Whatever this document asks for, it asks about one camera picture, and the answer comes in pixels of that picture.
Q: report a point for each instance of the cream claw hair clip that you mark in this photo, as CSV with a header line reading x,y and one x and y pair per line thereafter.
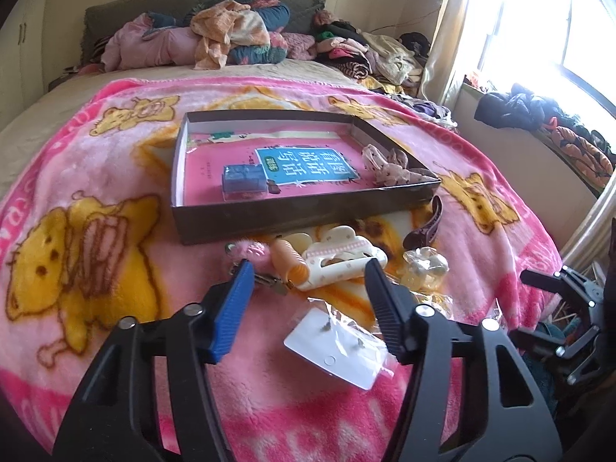
x,y
341,255

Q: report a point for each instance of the stud earrings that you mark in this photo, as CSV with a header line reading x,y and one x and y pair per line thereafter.
x,y
339,346

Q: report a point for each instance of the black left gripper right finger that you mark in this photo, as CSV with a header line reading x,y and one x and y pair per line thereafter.
x,y
393,308

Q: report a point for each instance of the window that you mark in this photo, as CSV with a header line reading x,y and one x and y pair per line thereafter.
x,y
561,49

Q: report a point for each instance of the pink and blue book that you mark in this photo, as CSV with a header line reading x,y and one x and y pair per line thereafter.
x,y
297,162

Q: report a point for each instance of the cream curtain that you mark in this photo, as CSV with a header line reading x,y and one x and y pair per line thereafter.
x,y
442,76

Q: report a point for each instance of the dark green headboard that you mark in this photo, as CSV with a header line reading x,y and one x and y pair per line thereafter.
x,y
102,21

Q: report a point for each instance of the pink pompom hair clip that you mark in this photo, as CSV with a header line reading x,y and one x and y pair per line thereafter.
x,y
259,255

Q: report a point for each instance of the orange patterned cloth on windowsill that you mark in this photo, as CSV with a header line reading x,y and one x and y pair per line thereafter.
x,y
592,165

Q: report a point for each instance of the orange spiral hair clip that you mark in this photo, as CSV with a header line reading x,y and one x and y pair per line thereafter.
x,y
288,263

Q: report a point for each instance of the brown leather hair clip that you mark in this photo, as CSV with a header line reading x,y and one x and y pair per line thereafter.
x,y
424,236

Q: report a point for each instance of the pile of bedding and clothes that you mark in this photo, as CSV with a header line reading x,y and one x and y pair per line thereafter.
x,y
213,35

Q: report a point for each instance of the pile of clothes right side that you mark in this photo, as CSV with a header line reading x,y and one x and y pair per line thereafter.
x,y
381,62

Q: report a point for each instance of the cream built-in wardrobe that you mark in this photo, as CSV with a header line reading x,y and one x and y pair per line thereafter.
x,y
22,80

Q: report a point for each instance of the dark jacket on windowsill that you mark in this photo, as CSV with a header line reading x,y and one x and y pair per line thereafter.
x,y
521,108

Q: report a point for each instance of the dark shallow cardboard box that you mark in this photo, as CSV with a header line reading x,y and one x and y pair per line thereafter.
x,y
246,218

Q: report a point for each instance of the blue small gift box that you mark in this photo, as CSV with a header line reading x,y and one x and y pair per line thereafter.
x,y
243,181

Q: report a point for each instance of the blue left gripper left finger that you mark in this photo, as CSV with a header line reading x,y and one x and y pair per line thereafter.
x,y
226,308

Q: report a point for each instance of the dotted lace bow scrunchie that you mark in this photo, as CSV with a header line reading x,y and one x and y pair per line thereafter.
x,y
391,170

